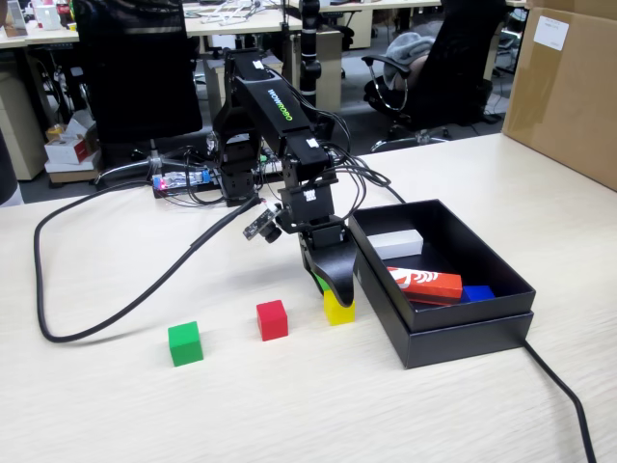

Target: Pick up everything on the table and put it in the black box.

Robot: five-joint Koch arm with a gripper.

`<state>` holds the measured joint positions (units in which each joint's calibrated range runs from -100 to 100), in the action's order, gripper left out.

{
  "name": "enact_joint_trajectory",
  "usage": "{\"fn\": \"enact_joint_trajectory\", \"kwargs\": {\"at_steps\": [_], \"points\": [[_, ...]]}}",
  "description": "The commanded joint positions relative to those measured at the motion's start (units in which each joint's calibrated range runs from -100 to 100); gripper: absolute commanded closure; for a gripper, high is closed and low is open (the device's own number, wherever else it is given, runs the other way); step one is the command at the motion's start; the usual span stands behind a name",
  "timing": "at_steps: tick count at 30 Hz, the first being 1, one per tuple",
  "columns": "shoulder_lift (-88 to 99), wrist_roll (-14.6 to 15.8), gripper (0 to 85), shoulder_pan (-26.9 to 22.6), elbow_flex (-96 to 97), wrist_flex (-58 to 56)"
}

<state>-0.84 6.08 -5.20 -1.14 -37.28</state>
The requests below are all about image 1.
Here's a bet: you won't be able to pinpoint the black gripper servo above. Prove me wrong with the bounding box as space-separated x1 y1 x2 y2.
293 214 361 309

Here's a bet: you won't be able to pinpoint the yellow wooden cube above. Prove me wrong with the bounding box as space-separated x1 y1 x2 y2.
322 288 357 327

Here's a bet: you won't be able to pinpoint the red wooden cube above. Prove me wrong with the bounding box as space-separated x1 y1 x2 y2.
255 299 289 342

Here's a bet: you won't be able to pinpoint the green wooden cube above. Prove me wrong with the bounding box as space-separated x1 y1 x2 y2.
167 320 204 368

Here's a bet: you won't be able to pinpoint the orange box with white print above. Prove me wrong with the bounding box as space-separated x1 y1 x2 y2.
386 266 464 307

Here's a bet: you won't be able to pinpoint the black cardboard box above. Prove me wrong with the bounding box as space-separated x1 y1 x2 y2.
347 198 538 334

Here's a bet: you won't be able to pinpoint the large brown cardboard box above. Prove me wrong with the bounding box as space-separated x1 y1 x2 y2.
500 0 617 192

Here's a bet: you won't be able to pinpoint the white rectangular block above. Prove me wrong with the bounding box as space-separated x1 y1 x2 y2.
366 229 425 261

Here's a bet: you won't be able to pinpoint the blue wooden cube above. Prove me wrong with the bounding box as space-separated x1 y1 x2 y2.
461 285 496 304

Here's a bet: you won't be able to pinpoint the controller board with red LED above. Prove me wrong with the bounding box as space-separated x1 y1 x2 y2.
151 168 213 197

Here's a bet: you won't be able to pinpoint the beige side cabinet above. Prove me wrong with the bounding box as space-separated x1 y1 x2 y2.
315 29 346 111
0 71 49 182

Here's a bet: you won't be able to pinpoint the black pole with white bands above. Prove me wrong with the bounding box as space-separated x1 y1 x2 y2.
297 0 323 110

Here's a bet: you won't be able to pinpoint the black chair with chrome armrests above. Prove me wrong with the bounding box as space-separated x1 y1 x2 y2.
361 0 510 153

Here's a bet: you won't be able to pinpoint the gray cloth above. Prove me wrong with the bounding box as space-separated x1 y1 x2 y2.
385 31 438 91

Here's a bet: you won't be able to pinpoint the white office desk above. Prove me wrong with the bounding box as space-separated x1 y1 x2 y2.
182 2 305 38

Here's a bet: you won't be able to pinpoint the black mesh office chair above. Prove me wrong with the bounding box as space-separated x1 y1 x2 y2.
71 0 216 187

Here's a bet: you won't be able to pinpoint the white folding laptop stand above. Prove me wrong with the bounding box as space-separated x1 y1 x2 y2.
200 2 261 26

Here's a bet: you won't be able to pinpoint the small white and red carton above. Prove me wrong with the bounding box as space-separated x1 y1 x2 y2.
43 109 102 168

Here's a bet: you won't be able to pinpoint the white paper label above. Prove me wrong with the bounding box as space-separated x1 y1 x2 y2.
534 14 570 51

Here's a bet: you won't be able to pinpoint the small wrist camera board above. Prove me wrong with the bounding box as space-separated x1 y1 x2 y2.
242 202 285 244

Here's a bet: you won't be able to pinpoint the thin black arm wires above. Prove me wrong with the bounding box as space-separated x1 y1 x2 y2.
315 110 392 231

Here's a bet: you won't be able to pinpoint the thick black sleeved cable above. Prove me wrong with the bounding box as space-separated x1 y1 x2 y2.
33 180 264 344

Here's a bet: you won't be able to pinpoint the smooth black power cable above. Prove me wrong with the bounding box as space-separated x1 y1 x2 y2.
383 182 599 463

